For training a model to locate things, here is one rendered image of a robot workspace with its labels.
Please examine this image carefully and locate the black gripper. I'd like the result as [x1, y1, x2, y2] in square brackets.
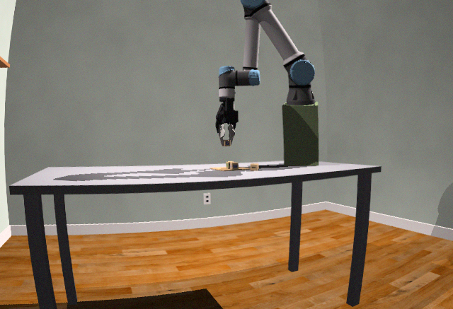
[216, 98, 239, 146]

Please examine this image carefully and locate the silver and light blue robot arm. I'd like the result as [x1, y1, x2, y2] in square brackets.
[219, 0, 315, 105]

